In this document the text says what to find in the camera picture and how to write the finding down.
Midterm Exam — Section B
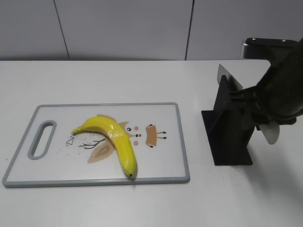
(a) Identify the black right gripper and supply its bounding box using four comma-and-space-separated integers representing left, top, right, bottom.
229, 40, 303, 130

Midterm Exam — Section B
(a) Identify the black knife stand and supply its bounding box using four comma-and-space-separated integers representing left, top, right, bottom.
201, 75, 254, 166

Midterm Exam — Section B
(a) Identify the white grey-rimmed cutting board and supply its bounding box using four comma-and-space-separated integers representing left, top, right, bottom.
2, 103, 190, 188

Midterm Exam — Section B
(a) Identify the yellow plastic banana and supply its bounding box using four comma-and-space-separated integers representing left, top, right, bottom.
71, 116, 137, 177

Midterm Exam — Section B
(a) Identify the white-handled kitchen knife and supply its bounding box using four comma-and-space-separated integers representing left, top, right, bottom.
217, 64, 280, 145

